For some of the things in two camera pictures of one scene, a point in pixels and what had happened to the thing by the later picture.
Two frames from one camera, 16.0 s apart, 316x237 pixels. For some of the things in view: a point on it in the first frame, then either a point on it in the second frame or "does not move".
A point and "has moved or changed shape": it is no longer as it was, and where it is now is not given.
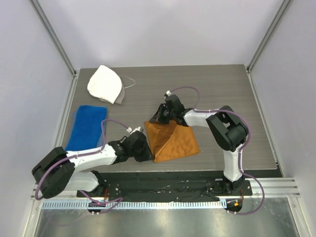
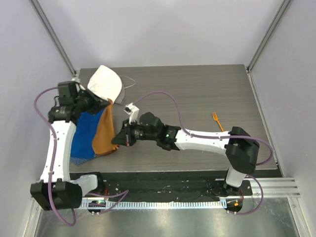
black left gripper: (147, 155) → (96, 99)
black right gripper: (161, 114) → (127, 136)
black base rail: (166, 186) does not move
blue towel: (86, 127) does not move
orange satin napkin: (172, 140) has moved or changed shape
